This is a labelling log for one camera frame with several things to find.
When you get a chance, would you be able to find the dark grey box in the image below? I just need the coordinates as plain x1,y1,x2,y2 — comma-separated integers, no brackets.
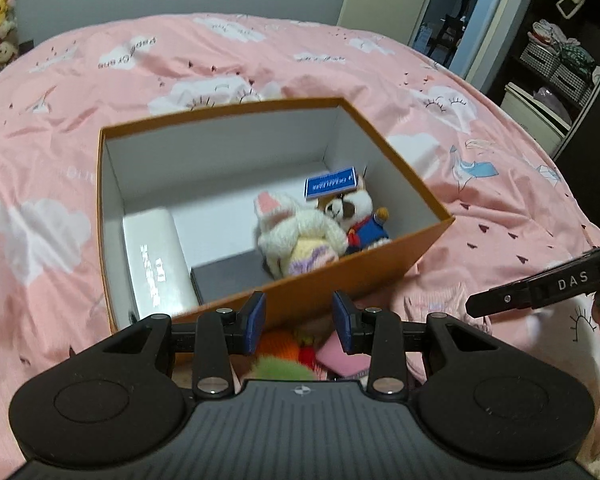
190,250,276,306

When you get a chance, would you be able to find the orange crocheted fruit keychain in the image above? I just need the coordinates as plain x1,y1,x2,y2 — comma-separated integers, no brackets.
252,327,331,366

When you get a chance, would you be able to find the pink notebook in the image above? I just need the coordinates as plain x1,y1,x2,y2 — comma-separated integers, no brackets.
315,335,373,381

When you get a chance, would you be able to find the pink printed blanket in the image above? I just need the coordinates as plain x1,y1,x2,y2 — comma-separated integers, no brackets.
0,10,600,480

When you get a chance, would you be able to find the dark chair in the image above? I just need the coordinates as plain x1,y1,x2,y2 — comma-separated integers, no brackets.
427,0,473,61

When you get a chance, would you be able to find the white crocheted bunny plush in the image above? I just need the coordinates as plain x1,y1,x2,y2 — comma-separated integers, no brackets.
252,191,351,278

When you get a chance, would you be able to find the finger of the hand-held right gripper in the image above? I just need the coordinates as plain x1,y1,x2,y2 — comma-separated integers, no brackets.
466,277,536,318

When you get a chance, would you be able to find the white storage box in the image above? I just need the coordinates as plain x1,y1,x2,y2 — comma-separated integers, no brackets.
502,82,571,146

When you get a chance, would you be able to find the tiger plush toy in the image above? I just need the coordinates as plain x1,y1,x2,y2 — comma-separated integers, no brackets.
315,172,393,256

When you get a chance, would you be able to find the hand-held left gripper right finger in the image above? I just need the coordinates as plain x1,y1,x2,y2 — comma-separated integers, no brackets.
332,290,503,397

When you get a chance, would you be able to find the white glasses case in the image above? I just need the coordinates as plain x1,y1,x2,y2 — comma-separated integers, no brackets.
121,210,201,323

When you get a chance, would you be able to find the blue hang tag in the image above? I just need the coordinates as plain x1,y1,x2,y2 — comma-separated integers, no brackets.
304,164,358,202

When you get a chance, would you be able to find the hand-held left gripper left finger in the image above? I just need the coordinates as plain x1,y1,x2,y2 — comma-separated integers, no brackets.
100,291,268,399

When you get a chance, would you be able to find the pink green fuzzy pom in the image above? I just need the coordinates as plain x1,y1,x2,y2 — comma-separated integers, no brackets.
240,355,321,383

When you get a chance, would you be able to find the dark shelf unit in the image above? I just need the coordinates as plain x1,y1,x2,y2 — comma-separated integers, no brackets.
500,0,600,161

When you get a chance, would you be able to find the patterned storage basket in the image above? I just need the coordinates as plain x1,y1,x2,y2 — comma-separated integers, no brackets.
522,40,561,78
550,62,593,101

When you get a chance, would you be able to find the orange cardboard box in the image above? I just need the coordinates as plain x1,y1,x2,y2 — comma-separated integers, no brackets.
97,97,456,333

